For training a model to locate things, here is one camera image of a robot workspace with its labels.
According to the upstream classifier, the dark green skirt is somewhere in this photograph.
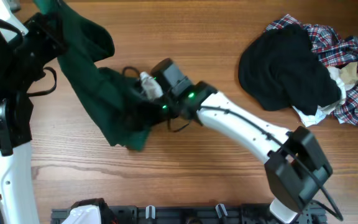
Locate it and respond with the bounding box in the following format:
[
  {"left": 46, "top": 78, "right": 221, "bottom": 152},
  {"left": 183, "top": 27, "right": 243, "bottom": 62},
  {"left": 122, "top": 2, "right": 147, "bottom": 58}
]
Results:
[{"left": 35, "top": 0, "right": 151, "bottom": 151}]

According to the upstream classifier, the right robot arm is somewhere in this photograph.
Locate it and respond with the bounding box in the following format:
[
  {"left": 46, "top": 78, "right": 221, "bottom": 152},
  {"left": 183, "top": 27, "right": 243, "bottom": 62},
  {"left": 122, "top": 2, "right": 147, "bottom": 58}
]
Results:
[{"left": 135, "top": 58, "right": 333, "bottom": 223}]

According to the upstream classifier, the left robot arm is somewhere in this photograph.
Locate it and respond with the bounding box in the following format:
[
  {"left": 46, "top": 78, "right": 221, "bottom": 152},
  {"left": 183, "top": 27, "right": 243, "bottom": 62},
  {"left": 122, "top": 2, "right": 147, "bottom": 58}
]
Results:
[{"left": 0, "top": 13, "right": 67, "bottom": 223}]

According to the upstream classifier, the black garment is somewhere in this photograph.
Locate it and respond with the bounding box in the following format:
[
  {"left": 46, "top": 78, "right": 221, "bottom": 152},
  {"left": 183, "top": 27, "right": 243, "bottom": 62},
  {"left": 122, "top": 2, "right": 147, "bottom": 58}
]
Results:
[{"left": 238, "top": 24, "right": 342, "bottom": 115}]

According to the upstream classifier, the white garment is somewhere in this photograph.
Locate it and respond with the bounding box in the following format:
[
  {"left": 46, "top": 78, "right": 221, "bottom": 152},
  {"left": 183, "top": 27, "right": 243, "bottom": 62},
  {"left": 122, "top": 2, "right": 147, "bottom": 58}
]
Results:
[{"left": 293, "top": 66, "right": 351, "bottom": 127}]

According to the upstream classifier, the beige garment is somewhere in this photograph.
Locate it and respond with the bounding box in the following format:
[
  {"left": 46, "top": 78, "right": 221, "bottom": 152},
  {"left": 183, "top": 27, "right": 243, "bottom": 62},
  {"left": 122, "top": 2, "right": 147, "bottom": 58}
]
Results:
[{"left": 339, "top": 62, "right": 358, "bottom": 89}]

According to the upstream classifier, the red plaid shirt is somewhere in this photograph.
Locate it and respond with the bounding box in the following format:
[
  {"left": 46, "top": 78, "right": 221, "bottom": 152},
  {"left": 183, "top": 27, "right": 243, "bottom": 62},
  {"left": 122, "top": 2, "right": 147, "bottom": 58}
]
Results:
[{"left": 265, "top": 14, "right": 358, "bottom": 126}]

